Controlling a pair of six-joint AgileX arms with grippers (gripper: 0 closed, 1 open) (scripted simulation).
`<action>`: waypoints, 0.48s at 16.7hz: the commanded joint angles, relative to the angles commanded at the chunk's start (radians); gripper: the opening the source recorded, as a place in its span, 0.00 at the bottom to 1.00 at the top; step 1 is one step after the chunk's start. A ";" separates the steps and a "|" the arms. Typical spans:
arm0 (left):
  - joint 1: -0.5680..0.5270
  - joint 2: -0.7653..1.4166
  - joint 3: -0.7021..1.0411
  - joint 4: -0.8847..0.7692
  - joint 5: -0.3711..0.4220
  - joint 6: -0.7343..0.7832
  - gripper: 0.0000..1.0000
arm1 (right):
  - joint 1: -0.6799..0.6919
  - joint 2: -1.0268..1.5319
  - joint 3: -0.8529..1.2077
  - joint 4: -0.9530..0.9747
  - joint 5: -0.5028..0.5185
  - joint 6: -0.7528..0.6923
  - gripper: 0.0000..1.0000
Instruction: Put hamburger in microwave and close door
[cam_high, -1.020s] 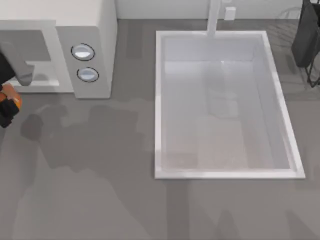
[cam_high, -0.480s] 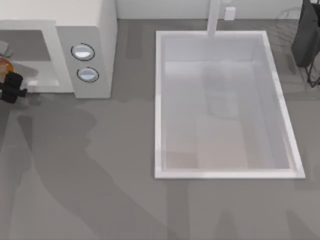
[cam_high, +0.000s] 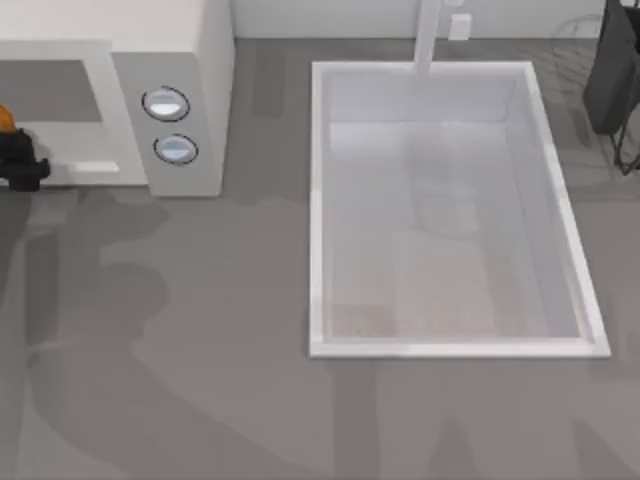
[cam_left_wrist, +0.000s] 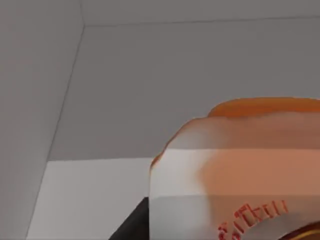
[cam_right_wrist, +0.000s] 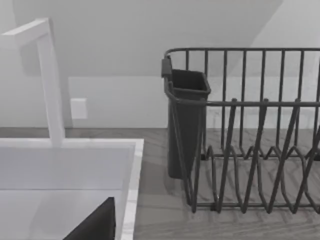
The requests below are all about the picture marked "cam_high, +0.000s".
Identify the pale microwave door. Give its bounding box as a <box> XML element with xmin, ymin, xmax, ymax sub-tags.
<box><xmin>0</xmin><ymin>40</ymin><xmax>150</xmax><ymax>190</ymax></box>

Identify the small round microwave knob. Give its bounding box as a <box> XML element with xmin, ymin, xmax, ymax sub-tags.
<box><xmin>152</xmin><ymin>133</ymin><xmax>200</xmax><ymax>167</ymax></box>

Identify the large round microwave knob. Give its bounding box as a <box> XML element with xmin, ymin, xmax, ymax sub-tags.
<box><xmin>140</xmin><ymin>85</ymin><xmax>192</xmax><ymax>123</ymax></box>

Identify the pale microwave oven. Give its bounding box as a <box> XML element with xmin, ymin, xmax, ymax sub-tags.
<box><xmin>0</xmin><ymin>0</ymin><xmax>237</xmax><ymax>199</ymax></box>

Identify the tall white tap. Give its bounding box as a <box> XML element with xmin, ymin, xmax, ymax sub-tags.
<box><xmin>413</xmin><ymin>0</ymin><xmax>442</xmax><ymax>76</ymax></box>

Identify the white sink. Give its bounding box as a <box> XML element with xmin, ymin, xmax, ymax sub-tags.
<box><xmin>308</xmin><ymin>60</ymin><xmax>613</xmax><ymax>360</ymax></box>

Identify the pale microwave door handle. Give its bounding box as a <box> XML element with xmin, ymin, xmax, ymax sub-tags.
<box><xmin>63</xmin><ymin>160</ymin><xmax>122</xmax><ymax>175</ymax></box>

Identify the white wall socket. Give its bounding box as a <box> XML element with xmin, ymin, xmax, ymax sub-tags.
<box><xmin>449</xmin><ymin>13</ymin><xmax>472</xmax><ymax>42</ymax></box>

